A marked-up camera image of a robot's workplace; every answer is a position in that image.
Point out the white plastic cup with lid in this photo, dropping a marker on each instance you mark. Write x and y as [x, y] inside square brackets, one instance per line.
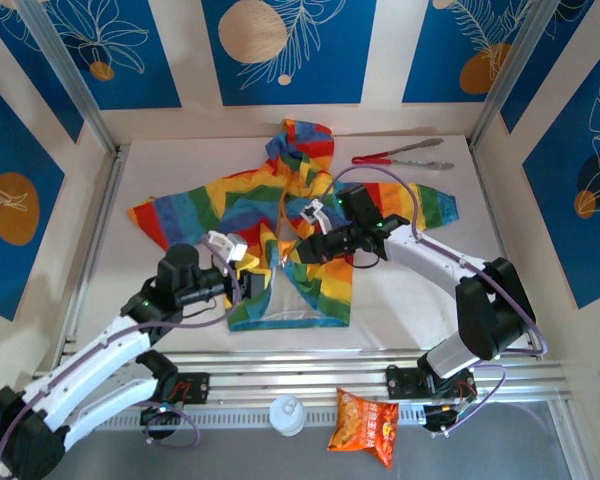
[286, 415]

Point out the rainbow striped hooded jacket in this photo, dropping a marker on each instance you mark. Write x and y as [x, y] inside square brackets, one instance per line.
[330, 285]

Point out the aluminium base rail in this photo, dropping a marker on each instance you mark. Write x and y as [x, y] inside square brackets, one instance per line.
[305, 372]

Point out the blue floral wall panel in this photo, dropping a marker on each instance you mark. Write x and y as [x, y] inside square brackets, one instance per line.
[10, 260]
[570, 225]
[30, 85]
[330, 60]
[545, 85]
[430, 50]
[130, 60]

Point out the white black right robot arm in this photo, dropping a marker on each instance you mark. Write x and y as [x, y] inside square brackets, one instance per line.
[430, 255]

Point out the orange snack chip bag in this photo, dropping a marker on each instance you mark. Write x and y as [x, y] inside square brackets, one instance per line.
[365, 425]

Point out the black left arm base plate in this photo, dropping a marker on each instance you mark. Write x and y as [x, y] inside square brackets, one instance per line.
[197, 387]

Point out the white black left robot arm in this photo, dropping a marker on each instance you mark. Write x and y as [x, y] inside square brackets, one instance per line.
[105, 350]

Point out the aluminium table side rail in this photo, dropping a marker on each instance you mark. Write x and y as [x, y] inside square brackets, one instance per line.
[490, 200]
[89, 260]

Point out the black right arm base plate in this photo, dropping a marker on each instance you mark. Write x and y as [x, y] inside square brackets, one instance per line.
[402, 382]

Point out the aluminium frame post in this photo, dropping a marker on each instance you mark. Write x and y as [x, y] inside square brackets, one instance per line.
[65, 65]
[515, 65]

